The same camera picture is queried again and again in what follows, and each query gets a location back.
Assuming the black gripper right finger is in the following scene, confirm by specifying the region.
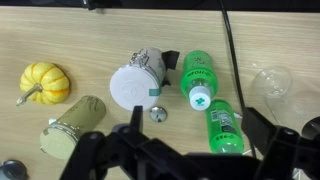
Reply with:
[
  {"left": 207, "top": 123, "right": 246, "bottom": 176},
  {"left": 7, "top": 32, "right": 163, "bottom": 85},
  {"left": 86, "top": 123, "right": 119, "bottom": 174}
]
[{"left": 241, "top": 107, "right": 320, "bottom": 180}]

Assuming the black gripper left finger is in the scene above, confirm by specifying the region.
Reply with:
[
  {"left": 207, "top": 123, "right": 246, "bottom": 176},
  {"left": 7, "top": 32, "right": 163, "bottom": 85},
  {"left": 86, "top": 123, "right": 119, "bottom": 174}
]
[{"left": 60, "top": 106, "right": 157, "bottom": 180}]

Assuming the silver metal funnel filter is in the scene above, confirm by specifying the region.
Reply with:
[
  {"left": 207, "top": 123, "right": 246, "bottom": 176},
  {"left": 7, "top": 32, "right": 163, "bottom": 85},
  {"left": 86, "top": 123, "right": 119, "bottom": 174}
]
[{"left": 0, "top": 160, "right": 28, "bottom": 180}]

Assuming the lying green plastic bottle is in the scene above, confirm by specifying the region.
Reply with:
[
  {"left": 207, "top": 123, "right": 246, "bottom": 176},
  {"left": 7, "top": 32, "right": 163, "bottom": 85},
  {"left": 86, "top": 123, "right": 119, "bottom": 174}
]
[{"left": 206, "top": 100, "right": 244, "bottom": 154}]

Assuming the clear glass carafe bottle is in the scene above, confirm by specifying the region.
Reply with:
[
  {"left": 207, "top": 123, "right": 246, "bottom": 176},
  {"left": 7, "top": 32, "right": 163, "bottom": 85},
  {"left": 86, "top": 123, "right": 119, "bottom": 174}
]
[{"left": 253, "top": 66, "right": 294, "bottom": 125}]

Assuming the upright green plastic bottle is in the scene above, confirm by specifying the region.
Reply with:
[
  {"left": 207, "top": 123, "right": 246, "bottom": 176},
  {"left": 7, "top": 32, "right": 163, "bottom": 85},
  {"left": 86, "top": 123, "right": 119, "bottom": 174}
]
[{"left": 180, "top": 50, "right": 218, "bottom": 111}]

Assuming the small round silver cap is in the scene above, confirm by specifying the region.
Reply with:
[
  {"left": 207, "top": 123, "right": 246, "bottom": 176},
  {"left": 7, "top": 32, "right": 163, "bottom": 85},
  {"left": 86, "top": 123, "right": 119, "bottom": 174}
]
[{"left": 149, "top": 106, "right": 168, "bottom": 123}]

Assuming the white lidded canister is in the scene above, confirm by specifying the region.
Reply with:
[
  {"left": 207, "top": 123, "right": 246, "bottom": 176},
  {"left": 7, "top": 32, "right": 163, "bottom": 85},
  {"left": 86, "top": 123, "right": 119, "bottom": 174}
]
[{"left": 110, "top": 47, "right": 180, "bottom": 111}]

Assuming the yellow orange mini pumpkin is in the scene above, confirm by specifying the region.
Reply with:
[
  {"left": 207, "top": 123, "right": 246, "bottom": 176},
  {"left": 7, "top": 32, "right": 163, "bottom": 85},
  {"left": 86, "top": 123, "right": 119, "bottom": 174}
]
[{"left": 16, "top": 62, "right": 70, "bottom": 106}]

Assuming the thick black cable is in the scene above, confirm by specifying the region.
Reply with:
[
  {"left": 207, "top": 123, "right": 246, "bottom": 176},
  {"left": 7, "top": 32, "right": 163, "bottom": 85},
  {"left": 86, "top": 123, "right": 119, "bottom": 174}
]
[{"left": 218, "top": 0, "right": 258, "bottom": 158}]

